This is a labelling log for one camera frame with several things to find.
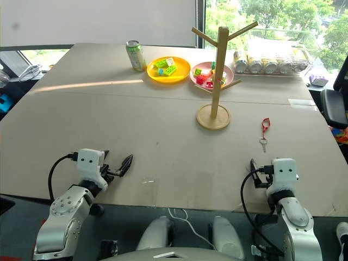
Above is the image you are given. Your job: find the silver robot left leg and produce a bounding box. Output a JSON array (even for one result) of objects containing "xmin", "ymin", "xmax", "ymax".
[{"xmin": 135, "ymin": 215, "xmax": 175, "ymax": 251}]

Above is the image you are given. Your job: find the yellow silver drink can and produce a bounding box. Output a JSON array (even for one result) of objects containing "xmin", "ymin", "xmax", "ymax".
[
  {"xmin": 233, "ymin": 50, "xmax": 248, "ymax": 74},
  {"xmin": 293, "ymin": 50, "xmax": 309, "ymax": 73},
  {"xmin": 278, "ymin": 53, "xmax": 294, "ymax": 74},
  {"xmin": 248, "ymin": 53, "xmax": 264, "ymax": 74},
  {"xmin": 263, "ymin": 53, "xmax": 278, "ymax": 75}
]

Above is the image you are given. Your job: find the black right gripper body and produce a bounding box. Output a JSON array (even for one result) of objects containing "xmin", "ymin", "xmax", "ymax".
[{"xmin": 254, "ymin": 173, "xmax": 274, "ymax": 190}]

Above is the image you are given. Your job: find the colourful toy pile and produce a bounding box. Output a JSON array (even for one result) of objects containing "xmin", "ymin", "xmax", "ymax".
[{"xmin": 331, "ymin": 126, "xmax": 348, "ymax": 145}]

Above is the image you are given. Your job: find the green drink can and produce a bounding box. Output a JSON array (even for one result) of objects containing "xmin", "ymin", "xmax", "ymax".
[{"xmin": 125, "ymin": 40, "xmax": 148, "ymax": 72}]

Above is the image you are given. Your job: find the silver robot right leg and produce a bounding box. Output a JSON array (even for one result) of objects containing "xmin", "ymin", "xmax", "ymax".
[{"xmin": 211, "ymin": 215, "xmax": 246, "ymax": 260}]

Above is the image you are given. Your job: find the silver key with red strap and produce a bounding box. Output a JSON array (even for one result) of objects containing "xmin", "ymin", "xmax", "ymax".
[{"xmin": 259, "ymin": 117, "xmax": 271, "ymax": 154}]

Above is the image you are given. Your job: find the white floor cable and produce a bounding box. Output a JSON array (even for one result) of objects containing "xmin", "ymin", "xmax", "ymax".
[{"xmin": 167, "ymin": 207, "xmax": 219, "ymax": 251}]

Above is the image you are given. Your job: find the yellow round plate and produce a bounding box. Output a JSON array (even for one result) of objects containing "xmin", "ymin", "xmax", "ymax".
[{"xmin": 146, "ymin": 55, "xmax": 191, "ymax": 84}]

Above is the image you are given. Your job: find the black office chair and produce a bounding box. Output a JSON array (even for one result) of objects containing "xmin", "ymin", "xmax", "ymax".
[{"xmin": 319, "ymin": 63, "xmax": 348, "ymax": 130}]

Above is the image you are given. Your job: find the dark rounded knob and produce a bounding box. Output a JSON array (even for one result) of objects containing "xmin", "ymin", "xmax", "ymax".
[{"xmin": 89, "ymin": 203, "xmax": 105, "ymax": 218}]

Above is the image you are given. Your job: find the silver robot torso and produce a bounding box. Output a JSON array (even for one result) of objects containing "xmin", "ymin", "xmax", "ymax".
[{"xmin": 107, "ymin": 246, "xmax": 241, "ymax": 261}]

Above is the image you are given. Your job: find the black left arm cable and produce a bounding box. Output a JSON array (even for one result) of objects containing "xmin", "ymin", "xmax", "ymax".
[{"xmin": 48, "ymin": 153, "xmax": 80, "ymax": 202}]

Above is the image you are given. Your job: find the pink round plate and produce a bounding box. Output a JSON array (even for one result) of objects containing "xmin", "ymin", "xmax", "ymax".
[{"xmin": 189, "ymin": 61, "xmax": 235, "ymax": 89}]

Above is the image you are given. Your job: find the wooden tree hanging rack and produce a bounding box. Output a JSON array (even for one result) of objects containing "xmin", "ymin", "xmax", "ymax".
[{"xmin": 191, "ymin": 21, "xmax": 259, "ymax": 131}]

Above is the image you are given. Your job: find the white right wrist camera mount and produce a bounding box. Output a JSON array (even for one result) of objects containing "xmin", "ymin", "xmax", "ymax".
[{"xmin": 265, "ymin": 157, "xmax": 299, "ymax": 197}]

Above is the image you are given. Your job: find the black window frame post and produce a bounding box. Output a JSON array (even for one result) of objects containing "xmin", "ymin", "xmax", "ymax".
[{"xmin": 196, "ymin": 0, "xmax": 207, "ymax": 49}]

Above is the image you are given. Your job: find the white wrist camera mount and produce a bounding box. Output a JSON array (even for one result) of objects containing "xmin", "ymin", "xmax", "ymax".
[
  {"xmin": 76, "ymin": 148, "xmax": 109, "ymax": 190},
  {"xmin": 265, "ymin": 157, "xmax": 299, "ymax": 197}
]

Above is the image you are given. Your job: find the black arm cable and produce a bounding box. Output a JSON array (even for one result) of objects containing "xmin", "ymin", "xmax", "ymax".
[
  {"xmin": 48, "ymin": 153, "xmax": 80, "ymax": 202},
  {"xmin": 240, "ymin": 164, "xmax": 285, "ymax": 257}
]

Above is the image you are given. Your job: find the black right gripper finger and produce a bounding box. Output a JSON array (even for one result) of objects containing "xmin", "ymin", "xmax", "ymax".
[{"xmin": 250, "ymin": 158, "xmax": 261, "ymax": 189}]

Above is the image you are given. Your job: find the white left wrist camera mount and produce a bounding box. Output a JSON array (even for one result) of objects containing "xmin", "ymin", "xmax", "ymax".
[{"xmin": 76, "ymin": 148, "xmax": 109, "ymax": 190}]

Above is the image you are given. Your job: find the clear can dispenser rack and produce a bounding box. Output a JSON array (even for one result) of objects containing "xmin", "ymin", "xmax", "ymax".
[{"xmin": 232, "ymin": 45, "xmax": 313, "ymax": 79}]

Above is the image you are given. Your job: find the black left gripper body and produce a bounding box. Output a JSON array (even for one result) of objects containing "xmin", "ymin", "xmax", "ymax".
[{"xmin": 101, "ymin": 162, "xmax": 122, "ymax": 184}]

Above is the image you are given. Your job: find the white cable bundle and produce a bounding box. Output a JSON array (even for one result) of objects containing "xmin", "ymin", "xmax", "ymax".
[{"xmin": 18, "ymin": 64, "xmax": 44, "ymax": 83}]

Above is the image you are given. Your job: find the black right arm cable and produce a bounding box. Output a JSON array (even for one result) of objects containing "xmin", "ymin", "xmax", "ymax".
[{"xmin": 240, "ymin": 164, "xmax": 285, "ymax": 257}]

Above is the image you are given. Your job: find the purple box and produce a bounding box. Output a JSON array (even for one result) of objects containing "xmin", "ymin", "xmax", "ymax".
[{"xmin": 309, "ymin": 73, "xmax": 330, "ymax": 88}]

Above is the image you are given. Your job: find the silver robot leg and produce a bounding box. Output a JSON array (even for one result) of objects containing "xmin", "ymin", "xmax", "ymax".
[
  {"xmin": 135, "ymin": 215, "xmax": 175, "ymax": 251},
  {"xmin": 211, "ymin": 215, "xmax": 246, "ymax": 260}
]

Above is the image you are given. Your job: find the blue box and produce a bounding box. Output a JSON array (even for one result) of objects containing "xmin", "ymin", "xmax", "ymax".
[{"xmin": 0, "ymin": 93, "xmax": 14, "ymax": 113}]

